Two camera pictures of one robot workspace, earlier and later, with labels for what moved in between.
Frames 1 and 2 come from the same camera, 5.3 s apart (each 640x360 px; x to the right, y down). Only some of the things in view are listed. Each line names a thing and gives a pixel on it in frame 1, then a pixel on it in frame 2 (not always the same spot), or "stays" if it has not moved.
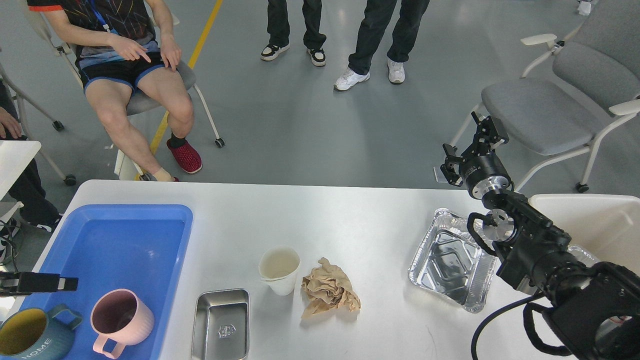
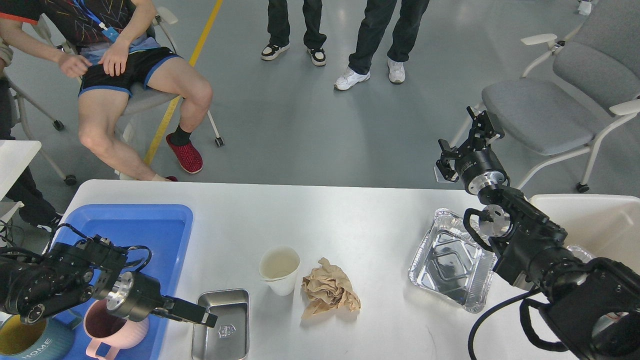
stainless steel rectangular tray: [221, 328] stays
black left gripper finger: [22, 283] → [189, 311]
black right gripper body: [481, 170] stays
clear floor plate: [440, 177] stays
